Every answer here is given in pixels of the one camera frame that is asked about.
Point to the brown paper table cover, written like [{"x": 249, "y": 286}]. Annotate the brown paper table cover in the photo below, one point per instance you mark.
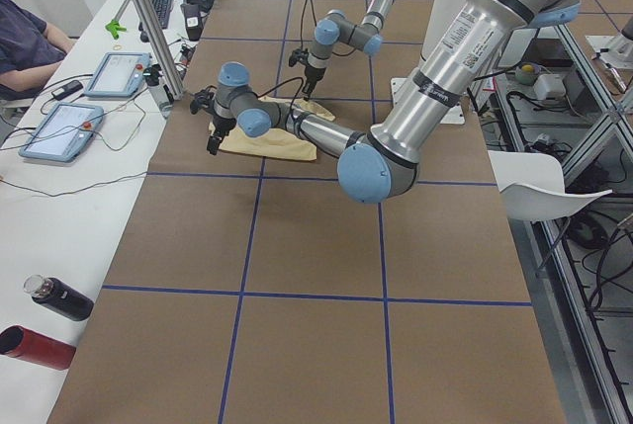
[{"x": 249, "y": 290}]

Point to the green plastic clamp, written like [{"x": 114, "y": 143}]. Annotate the green plastic clamp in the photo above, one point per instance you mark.
[{"x": 114, "y": 28}]

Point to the lower blue teach pendant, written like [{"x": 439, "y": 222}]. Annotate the lower blue teach pendant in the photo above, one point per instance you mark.
[{"x": 64, "y": 132}]

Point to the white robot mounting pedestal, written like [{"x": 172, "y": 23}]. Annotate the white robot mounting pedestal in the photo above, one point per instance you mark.
[{"x": 461, "y": 37}]

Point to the white plastic chair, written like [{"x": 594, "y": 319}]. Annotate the white plastic chair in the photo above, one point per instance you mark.
[{"x": 532, "y": 186}]

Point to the clear bottle black cap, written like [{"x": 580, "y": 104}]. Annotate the clear bottle black cap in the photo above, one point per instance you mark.
[{"x": 158, "y": 89}]

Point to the black water bottle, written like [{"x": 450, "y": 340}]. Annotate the black water bottle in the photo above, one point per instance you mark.
[{"x": 57, "y": 296}]

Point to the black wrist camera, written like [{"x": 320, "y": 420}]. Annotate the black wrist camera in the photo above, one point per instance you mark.
[
  {"x": 202, "y": 101},
  {"x": 298, "y": 56}
]

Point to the seated person dark shirt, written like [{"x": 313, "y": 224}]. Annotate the seated person dark shirt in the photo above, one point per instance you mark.
[{"x": 31, "y": 51}]

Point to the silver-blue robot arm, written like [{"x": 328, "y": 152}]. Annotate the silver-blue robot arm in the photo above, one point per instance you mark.
[
  {"x": 364, "y": 36},
  {"x": 383, "y": 162}
]

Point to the black computer keyboard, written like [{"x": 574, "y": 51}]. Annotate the black computer keyboard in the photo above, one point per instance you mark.
[{"x": 163, "y": 10}]

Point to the blue teach pendant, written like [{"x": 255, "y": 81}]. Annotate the blue teach pendant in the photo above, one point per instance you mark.
[
  {"x": 64, "y": 132},
  {"x": 119, "y": 75}
]

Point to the aluminium frame post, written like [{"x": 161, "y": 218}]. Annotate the aluminium frame post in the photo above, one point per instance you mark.
[{"x": 160, "y": 47}]

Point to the black phone on table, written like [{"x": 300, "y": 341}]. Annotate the black phone on table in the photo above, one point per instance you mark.
[{"x": 67, "y": 90}]

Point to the red water bottle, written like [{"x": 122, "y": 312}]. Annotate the red water bottle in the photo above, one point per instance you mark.
[{"x": 27, "y": 345}]

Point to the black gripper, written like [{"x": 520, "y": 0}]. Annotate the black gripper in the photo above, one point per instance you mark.
[
  {"x": 221, "y": 127},
  {"x": 313, "y": 74}
]

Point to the upper blue teach pendant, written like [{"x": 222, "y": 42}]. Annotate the upper blue teach pendant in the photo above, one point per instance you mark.
[{"x": 119, "y": 75}]

